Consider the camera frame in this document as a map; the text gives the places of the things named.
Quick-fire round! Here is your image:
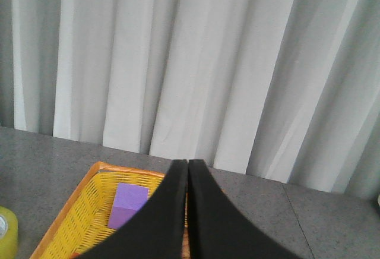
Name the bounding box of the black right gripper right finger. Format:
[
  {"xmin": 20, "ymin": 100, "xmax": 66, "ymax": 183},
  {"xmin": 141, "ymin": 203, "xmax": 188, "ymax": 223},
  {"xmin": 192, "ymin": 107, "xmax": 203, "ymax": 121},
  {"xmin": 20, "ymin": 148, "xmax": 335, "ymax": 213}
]
[{"xmin": 188, "ymin": 160, "xmax": 297, "ymax": 258}]

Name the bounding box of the yellow packing tape roll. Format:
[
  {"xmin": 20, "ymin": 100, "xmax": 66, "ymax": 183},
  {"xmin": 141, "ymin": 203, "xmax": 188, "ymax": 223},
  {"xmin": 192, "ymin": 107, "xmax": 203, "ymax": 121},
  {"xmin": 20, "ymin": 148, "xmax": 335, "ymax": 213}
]
[{"xmin": 0, "ymin": 206, "xmax": 18, "ymax": 259}]

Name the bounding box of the yellow plastic basket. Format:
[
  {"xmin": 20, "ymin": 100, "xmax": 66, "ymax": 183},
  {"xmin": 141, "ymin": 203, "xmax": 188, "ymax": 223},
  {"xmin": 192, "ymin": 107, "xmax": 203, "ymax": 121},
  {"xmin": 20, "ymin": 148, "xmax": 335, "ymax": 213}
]
[{"xmin": 29, "ymin": 161, "xmax": 191, "ymax": 259}]

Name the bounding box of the purple foam cube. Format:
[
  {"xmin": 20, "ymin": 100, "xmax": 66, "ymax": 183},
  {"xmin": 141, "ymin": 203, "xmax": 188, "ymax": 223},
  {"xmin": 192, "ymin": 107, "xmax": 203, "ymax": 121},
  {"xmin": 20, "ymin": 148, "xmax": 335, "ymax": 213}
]
[{"xmin": 107, "ymin": 183, "xmax": 148, "ymax": 229}]

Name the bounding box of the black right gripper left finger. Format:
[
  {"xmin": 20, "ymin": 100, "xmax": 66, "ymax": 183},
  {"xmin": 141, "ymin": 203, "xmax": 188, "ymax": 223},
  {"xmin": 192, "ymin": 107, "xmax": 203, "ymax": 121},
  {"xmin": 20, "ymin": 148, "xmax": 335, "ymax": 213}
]
[{"xmin": 78, "ymin": 160, "xmax": 188, "ymax": 258}]

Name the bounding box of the white pleated curtain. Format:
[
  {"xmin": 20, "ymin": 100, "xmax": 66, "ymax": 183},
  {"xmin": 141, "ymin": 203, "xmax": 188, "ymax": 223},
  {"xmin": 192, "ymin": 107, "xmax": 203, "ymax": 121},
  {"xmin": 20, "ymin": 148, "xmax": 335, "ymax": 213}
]
[{"xmin": 1, "ymin": 0, "xmax": 379, "ymax": 199}]

